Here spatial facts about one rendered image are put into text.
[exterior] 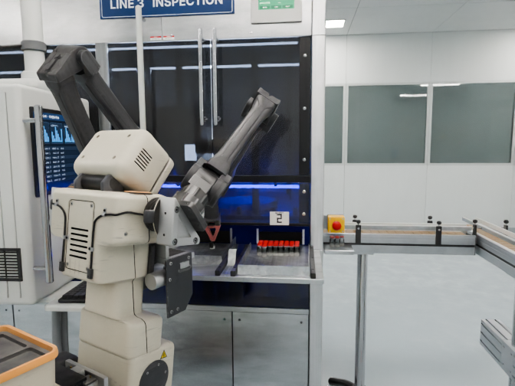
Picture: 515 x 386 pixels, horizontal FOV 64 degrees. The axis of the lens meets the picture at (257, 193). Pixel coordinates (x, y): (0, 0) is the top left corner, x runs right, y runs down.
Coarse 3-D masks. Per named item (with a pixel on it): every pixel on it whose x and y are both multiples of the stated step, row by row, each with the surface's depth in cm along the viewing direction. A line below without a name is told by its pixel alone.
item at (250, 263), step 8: (248, 248) 174; (248, 256) 172; (256, 256) 172; (272, 256) 172; (280, 256) 171; (288, 256) 171; (304, 256) 171; (240, 264) 148; (248, 264) 160; (256, 264) 160; (264, 264) 160; (272, 264) 159; (280, 264) 159; (288, 264) 159; (296, 264) 159; (304, 264) 159; (240, 272) 148; (248, 272) 148; (256, 272) 148; (264, 272) 147; (272, 272) 147; (280, 272) 147; (288, 272) 146; (296, 272) 146; (304, 272) 146
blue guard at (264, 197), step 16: (160, 192) 187; (240, 192) 183; (256, 192) 182; (272, 192) 181; (288, 192) 180; (224, 208) 185; (240, 208) 184; (256, 208) 183; (272, 208) 182; (288, 208) 181; (304, 208) 180
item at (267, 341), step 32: (0, 320) 204; (32, 320) 202; (192, 320) 193; (224, 320) 191; (256, 320) 189; (288, 320) 187; (192, 352) 195; (224, 352) 193; (256, 352) 191; (288, 352) 189; (192, 384) 197; (224, 384) 195; (256, 384) 193; (288, 384) 191
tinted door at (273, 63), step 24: (240, 48) 176; (264, 48) 175; (288, 48) 174; (240, 72) 178; (264, 72) 176; (288, 72) 175; (240, 96) 179; (288, 96) 177; (240, 120) 180; (288, 120) 178; (216, 144) 182; (264, 144) 180; (288, 144) 179; (240, 168) 183; (264, 168) 181; (288, 168) 180
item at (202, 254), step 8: (232, 240) 185; (176, 248) 185; (184, 248) 185; (192, 248) 185; (200, 248) 185; (208, 248) 185; (216, 248) 185; (224, 248) 185; (200, 256) 161; (208, 256) 161; (216, 256) 160; (224, 256) 165
